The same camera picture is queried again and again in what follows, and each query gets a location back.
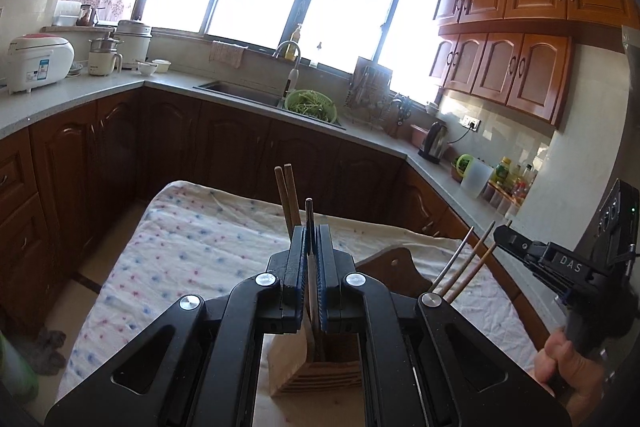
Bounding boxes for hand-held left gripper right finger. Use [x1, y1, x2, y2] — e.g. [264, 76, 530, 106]
[316, 227, 572, 427]

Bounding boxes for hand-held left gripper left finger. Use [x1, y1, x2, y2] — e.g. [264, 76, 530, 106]
[44, 226, 308, 427]

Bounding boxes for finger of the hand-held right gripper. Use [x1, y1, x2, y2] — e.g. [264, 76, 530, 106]
[493, 226, 547, 269]

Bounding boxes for metal chopstick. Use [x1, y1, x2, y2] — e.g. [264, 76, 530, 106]
[428, 226, 475, 296]

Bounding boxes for wooden utensil holder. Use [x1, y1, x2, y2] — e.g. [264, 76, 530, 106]
[267, 245, 434, 401]

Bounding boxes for person's right hand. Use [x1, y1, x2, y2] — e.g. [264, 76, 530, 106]
[532, 326, 612, 414]

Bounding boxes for condiment bottles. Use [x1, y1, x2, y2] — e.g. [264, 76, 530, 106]
[487, 156, 539, 219]

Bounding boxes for white plastic pitcher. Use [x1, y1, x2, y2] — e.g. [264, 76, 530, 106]
[455, 153, 494, 200]

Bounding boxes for white dotted tablecloth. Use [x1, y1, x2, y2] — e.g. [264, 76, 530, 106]
[57, 180, 542, 401]

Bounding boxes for black electric kettle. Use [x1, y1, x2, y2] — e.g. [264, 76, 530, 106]
[417, 121, 449, 166]

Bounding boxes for green colander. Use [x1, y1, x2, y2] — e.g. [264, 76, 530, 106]
[284, 89, 339, 124]

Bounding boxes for wooden lower kitchen cabinets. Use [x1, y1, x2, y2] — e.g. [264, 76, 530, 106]
[0, 86, 551, 349]

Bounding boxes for wooden kitchen cabinets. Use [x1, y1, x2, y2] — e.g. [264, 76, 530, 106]
[431, 0, 629, 128]
[0, 86, 551, 349]

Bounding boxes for dish drying rack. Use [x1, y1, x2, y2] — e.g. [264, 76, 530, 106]
[344, 56, 402, 128]

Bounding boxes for kitchen sink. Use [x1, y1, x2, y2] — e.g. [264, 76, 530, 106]
[193, 79, 347, 130]

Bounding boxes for chrome kitchen faucet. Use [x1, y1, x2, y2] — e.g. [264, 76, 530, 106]
[272, 40, 302, 98]

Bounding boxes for wooden upper kitchen cabinets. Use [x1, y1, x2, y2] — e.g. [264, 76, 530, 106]
[431, 0, 629, 128]

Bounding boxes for grey range hood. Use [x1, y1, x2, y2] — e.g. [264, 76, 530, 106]
[620, 25, 640, 80]

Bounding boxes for yellow dish soap bottle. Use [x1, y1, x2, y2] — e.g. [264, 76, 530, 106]
[284, 23, 304, 60]

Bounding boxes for hanging dish towel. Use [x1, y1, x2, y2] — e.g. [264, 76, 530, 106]
[208, 40, 247, 69]

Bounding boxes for small white bowls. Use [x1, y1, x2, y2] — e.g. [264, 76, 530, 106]
[137, 59, 173, 76]

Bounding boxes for grey rag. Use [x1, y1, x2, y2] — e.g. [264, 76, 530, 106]
[34, 327, 69, 376]

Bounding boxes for white steamer pot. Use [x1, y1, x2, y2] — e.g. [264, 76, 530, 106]
[115, 20, 154, 70]

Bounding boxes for small white electric pot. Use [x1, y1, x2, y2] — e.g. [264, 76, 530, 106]
[88, 36, 124, 77]

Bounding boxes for green plastic container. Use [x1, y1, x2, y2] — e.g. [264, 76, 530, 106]
[0, 331, 39, 404]

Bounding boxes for white rice cooker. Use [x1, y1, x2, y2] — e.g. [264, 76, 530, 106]
[7, 34, 76, 96]

